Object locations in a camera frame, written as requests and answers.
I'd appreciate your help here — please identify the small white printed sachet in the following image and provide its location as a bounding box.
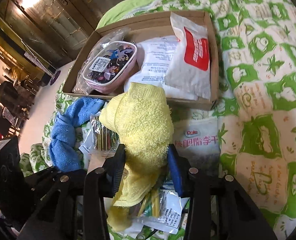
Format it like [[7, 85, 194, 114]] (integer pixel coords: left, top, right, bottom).
[[131, 189, 189, 233]]

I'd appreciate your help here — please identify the blue towel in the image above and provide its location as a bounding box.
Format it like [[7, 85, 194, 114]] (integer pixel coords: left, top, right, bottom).
[[49, 97, 105, 172]]

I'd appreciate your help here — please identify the Dole snack bag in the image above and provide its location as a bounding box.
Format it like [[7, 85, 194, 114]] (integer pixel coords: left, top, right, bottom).
[[173, 117, 220, 176]]

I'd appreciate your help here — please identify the bag of coloured sticks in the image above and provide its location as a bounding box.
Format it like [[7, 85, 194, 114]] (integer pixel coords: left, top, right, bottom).
[[90, 115, 119, 154]]

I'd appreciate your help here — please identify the yellow towel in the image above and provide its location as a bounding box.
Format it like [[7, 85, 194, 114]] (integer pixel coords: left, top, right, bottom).
[[99, 82, 174, 231]]

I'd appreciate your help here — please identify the white pouch red label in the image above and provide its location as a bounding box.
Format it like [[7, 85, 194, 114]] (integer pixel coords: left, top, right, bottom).
[[164, 12, 211, 99]]

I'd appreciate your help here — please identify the pink cartoon zip pouch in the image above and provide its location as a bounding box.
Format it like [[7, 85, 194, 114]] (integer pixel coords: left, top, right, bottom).
[[82, 41, 137, 94]]

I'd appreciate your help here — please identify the white medical gauze packet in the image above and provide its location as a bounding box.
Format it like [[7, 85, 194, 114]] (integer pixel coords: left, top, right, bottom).
[[123, 35, 198, 101]]

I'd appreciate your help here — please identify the clear bag grey fabric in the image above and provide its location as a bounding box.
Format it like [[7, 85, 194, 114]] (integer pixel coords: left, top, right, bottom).
[[72, 27, 137, 95]]

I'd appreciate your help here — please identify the beige printed sachet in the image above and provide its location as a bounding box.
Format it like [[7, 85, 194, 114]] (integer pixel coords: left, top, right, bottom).
[[78, 129, 119, 173]]

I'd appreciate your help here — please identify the bag of coloured clips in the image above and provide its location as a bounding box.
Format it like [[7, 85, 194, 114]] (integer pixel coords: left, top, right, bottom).
[[129, 189, 166, 223]]

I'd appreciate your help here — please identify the green white patterned quilt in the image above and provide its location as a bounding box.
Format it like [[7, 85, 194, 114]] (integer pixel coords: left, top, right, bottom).
[[19, 0, 296, 240]]

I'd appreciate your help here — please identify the wooden glass door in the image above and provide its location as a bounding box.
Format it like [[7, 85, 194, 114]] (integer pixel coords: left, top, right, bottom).
[[0, 0, 124, 68]]

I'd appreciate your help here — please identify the shallow cardboard tray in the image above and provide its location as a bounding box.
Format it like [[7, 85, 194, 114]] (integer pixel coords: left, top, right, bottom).
[[62, 10, 220, 111]]

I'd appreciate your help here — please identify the green bed sheet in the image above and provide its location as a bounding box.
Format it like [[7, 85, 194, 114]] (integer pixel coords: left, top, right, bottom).
[[96, 0, 211, 29]]

